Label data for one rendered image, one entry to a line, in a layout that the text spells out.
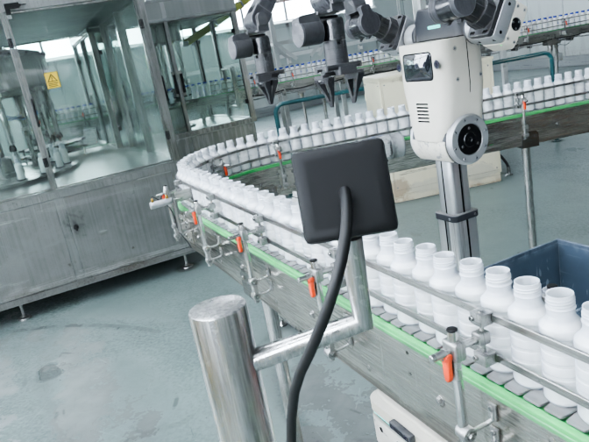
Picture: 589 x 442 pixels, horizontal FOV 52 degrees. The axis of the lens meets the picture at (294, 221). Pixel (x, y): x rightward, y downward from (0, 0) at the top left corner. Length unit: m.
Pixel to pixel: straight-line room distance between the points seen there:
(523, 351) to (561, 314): 0.10
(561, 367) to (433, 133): 1.16
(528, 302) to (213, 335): 0.66
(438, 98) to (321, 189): 1.62
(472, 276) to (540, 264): 0.70
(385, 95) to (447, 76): 3.75
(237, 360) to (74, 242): 4.41
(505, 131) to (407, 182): 2.39
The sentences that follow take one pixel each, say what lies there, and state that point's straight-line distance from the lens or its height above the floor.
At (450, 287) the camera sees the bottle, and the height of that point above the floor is 1.12.
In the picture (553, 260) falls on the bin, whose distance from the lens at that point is 1.73.
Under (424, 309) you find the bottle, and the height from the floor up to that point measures 1.05.
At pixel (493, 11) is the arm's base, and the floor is 1.55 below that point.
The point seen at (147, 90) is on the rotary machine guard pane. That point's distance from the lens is 4.74.
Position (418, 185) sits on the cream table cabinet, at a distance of 5.83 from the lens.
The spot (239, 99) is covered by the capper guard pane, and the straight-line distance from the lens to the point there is 6.96.
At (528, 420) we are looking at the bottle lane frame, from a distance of 0.97.
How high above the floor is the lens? 1.54
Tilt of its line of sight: 16 degrees down
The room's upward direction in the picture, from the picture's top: 11 degrees counter-clockwise
